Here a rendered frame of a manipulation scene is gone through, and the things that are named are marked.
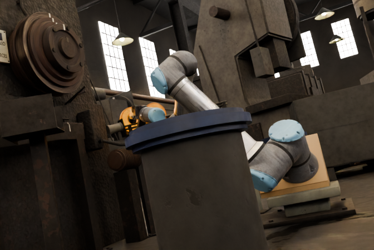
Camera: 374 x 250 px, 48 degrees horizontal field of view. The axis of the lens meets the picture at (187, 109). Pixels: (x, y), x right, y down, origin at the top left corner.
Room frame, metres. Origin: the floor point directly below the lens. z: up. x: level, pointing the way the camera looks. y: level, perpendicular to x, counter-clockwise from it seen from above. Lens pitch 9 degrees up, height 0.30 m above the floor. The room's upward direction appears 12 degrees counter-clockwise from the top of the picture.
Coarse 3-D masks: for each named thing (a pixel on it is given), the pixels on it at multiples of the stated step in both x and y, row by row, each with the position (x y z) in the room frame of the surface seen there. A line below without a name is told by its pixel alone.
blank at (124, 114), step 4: (128, 108) 2.58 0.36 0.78; (124, 112) 2.56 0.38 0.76; (128, 112) 2.57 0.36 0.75; (120, 116) 2.56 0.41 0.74; (124, 116) 2.56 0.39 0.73; (128, 116) 2.57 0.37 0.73; (124, 120) 2.55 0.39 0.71; (128, 120) 2.57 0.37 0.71; (136, 120) 2.62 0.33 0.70; (124, 124) 2.55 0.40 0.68; (128, 124) 2.56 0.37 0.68
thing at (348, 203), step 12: (300, 204) 1.97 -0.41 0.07; (312, 204) 1.95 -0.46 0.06; (324, 204) 1.94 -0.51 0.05; (336, 204) 2.06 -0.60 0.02; (348, 204) 1.97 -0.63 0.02; (276, 216) 2.10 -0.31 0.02; (288, 216) 1.99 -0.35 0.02; (300, 216) 1.94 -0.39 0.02; (312, 216) 1.86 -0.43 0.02; (324, 216) 1.84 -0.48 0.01; (336, 216) 1.83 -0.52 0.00; (264, 228) 1.92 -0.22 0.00
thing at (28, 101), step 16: (32, 96) 1.57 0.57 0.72; (48, 96) 1.58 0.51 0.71; (0, 112) 1.55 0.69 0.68; (16, 112) 1.56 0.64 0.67; (32, 112) 1.57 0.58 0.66; (48, 112) 1.58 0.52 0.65; (0, 128) 1.55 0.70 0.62; (16, 128) 1.56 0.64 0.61; (32, 128) 1.57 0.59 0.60; (48, 128) 1.58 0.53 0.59; (32, 144) 1.68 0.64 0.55; (32, 160) 1.68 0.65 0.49; (48, 160) 1.71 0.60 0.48; (48, 176) 1.69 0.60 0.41; (48, 192) 1.69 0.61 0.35; (48, 208) 1.69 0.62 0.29; (48, 224) 1.69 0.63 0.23; (48, 240) 1.68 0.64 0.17
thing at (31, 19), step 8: (32, 16) 2.12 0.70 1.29; (40, 16) 2.17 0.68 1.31; (48, 16) 2.23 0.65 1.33; (24, 24) 2.05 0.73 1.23; (16, 32) 2.08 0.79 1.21; (24, 32) 2.05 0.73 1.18; (16, 40) 2.06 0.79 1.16; (24, 40) 2.04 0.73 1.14; (16, 48) 2.06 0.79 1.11; (24, 48) 2.03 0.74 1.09; (24, 56) 2.05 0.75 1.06; (24, 64) 2.07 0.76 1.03; (32, 64) 2.06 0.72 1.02; (32, 72) 2.09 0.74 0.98; (40, 72) 2.11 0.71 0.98; (32, 80) 2.12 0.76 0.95; (40, 80) 2.10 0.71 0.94; (80, 80) 2.40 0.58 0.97; (40, 88) 2.17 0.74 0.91; (48, 88) 2.16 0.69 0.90; (56, 88) 2.20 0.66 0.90; (64, 88) 2.26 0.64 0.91; (72, 88) 2.32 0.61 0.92
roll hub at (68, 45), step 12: (60, 24) 2.18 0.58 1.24; (48, 36) 2.08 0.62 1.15; (60, 36) 2.18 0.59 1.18; (72, 36) 2.27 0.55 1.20; (48, 48) 2.09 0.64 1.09; (60, 48) 2.15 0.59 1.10; (72, 48) 2.23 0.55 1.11; (48, 60) 2.12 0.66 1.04; (60, 60) 2.14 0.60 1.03; (72, 60) 2.24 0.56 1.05; (84, 60) 2.32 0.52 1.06; (72, 72) 2.22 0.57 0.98
